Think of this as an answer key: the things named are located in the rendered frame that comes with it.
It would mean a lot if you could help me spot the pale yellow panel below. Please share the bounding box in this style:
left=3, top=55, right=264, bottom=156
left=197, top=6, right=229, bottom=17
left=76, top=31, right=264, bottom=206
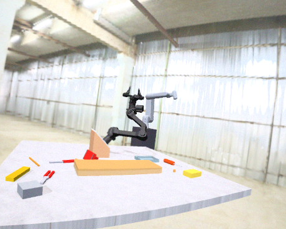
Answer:
left=73, top=159, right=162, bottom=176

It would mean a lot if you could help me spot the pale yellow rectangular block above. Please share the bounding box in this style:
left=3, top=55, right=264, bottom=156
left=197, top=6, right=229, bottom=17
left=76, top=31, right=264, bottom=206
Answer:
left=182, top=169, right=202, bottom=179

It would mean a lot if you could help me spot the yellow flat bar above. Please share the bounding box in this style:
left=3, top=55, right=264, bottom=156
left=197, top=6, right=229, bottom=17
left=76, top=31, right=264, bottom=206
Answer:
left=5, top=166, right=30, bottom=182

